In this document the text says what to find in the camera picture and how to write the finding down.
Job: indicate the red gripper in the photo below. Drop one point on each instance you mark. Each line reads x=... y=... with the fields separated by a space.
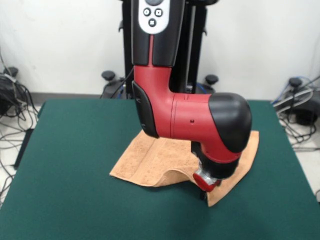
x=205 y=185

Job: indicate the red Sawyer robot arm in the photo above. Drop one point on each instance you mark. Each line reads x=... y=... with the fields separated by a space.
x=187 y=117

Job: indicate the dark green table cloth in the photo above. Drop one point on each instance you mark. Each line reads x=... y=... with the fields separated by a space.
x=75 y=162

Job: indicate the tan terry towel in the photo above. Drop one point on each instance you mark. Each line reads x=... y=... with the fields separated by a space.
x=155 y=160

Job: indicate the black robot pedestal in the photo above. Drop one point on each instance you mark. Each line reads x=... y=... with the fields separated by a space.
x=192 y=37

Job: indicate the black round knob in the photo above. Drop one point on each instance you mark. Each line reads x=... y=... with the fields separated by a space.
x=108 y=75
x=212 y=79
x=10 y=71
x=295 y=82

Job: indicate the dark grey stand base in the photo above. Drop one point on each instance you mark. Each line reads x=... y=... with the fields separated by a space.
x=3 y=100
x=305 y=112

